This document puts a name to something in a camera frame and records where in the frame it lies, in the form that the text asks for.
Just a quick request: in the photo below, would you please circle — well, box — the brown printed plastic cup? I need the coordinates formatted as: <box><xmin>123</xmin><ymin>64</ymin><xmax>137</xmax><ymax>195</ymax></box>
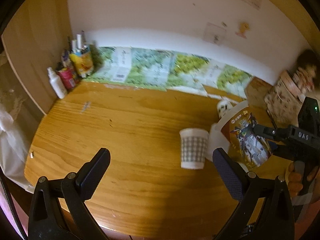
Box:
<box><xmin>217</xmin><ymin>101</ymin><xmax>271</xmax><ymax>170</ymax></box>

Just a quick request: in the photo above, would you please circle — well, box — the white frosted plastic cup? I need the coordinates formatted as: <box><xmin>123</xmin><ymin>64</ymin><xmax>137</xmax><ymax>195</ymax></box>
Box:
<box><xmin>206</xmin><ymin>124</ymin><xmax>230</xmax><ymax>162</ymax></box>

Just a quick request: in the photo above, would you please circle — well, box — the white paper cup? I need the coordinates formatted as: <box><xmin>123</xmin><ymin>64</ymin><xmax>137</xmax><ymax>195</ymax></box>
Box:
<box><xmin>216</xmin><ymin>99</ymin><xmax>233</xmax><ymax>119</ymax></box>

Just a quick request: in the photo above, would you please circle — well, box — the grey checkered paper cup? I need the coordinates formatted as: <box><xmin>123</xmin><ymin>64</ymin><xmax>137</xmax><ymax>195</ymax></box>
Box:
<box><xmin>180</xmin><ymin>128</ymin><xmax>209</xmax><ymax>170</ymax></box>

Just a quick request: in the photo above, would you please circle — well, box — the right hand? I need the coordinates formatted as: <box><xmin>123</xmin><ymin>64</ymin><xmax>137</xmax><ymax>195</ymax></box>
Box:
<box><xmin>288</xmin><ymin>163</ymin><xmax>319</xmax><ymax>203</ymax></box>

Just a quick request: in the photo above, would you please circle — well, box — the brown cardboard sheet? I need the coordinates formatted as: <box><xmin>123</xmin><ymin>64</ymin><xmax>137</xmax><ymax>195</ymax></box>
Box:
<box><xmin>245</xmin><ymin>77</ymin><xmax>273</xmax><ymax>110</ymax></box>

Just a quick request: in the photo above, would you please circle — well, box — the brown haired rag doll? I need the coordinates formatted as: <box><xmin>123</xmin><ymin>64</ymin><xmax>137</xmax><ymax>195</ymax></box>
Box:
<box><xmin>293</xmin><ymin>49</ymin><xmax>319</xmax><ymax>95</ymax></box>

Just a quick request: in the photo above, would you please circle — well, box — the white cloth on left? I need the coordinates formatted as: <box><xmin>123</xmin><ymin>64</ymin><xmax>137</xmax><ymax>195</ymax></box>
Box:
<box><xmin>1</xmin><ymin>52</ymin><xmax>34</xmax><ymax>193</ymax></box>

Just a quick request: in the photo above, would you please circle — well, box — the white spray bottle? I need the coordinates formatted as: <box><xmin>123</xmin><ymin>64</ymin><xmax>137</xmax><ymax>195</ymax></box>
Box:
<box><xmin>47</xmin><ymin>67</ymin><xmax>67</xmax><ymax>99</ymax></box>

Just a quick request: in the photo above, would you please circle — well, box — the green grape paper sheet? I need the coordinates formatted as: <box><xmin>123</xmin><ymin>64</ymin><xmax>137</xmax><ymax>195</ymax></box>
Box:
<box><xmin>85</xmin><ymin>47</ymin><xmax>253</xmax><ymax>98</ymax></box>

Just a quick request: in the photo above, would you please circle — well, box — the red can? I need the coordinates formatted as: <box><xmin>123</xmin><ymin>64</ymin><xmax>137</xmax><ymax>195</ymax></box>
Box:
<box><xmin>57</xmin><ymin>67</ymin><xmax>76</xmax><ymax>90</ymax></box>

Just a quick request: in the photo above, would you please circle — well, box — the wooden bookshelf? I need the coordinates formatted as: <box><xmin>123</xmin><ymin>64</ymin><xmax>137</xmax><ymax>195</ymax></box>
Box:
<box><xmin>2</xmin><ymin>0</ymin><xmax>72</xmax><ymax>114</ymax></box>

